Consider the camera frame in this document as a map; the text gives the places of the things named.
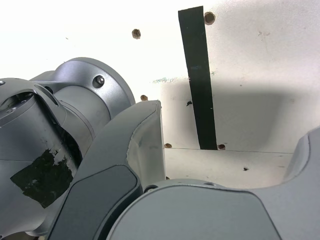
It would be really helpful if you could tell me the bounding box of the black tape strip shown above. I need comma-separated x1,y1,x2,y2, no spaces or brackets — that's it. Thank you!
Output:
177,5,218,151

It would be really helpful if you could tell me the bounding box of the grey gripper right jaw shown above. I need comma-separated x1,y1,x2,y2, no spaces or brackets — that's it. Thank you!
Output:
106,125,320,240

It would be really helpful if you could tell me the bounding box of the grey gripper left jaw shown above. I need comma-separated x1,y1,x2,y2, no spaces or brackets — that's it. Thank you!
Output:
46,99,168,240

